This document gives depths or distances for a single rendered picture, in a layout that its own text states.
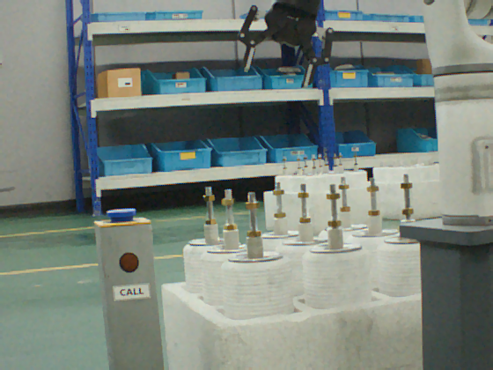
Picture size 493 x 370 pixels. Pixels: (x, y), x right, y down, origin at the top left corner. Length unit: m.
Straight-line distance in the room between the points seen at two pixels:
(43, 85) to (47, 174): 0.68
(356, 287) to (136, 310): 0.30
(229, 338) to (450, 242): 0.32
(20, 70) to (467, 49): 5.58
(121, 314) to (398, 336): 0.38
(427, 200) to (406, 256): 2.85
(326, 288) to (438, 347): 0.23
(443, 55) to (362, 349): 0.42
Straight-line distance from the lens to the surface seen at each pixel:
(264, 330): 1.08
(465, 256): 0.92
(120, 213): 1.12
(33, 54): 6.40
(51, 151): 6.36
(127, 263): 1.11
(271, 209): 3.90
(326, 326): 1.11
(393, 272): 1.20
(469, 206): 0.94
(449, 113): 0.95
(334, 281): 1.14
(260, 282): 1.10
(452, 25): 0.94
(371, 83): 6.70
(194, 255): 1.33
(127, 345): 1.13
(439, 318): 0.97
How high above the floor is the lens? 0.41
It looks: 3 degrees down
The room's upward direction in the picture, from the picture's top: 4 degrees counter-clockwise
